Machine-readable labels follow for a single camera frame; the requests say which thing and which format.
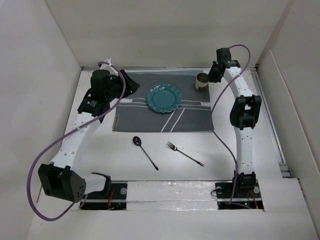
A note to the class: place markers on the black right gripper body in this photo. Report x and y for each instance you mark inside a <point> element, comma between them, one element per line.
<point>213,75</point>

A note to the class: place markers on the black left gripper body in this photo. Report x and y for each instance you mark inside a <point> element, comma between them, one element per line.
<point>117,85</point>

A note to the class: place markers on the white and brown cup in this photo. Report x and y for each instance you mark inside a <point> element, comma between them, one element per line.
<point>201,81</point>

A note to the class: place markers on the teal ceramic plate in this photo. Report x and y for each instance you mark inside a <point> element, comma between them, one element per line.
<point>164,98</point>

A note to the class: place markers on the grey striped cloth placemat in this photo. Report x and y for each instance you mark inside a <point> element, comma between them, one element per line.
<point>133,114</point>

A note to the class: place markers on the dark metal spoon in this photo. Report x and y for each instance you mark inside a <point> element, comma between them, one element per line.
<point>138,142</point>

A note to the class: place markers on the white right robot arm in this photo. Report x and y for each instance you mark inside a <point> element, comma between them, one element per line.
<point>244,117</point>

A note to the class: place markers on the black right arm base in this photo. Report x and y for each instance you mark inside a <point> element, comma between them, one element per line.
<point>247,199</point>

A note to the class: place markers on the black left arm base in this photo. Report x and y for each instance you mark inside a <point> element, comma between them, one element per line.
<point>113,200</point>

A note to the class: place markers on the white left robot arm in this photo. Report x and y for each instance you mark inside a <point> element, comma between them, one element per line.
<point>59,178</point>

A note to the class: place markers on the dark metal fork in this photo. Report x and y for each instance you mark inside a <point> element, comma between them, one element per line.
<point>174,148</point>

